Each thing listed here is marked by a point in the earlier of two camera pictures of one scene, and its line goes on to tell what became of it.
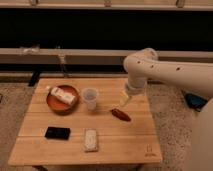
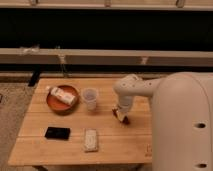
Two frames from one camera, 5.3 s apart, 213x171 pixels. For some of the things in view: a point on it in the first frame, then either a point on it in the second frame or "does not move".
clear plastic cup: (90, 95) does not move
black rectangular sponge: (57, 133) does not move
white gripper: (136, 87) -> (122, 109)
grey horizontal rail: (94, 56) does not move
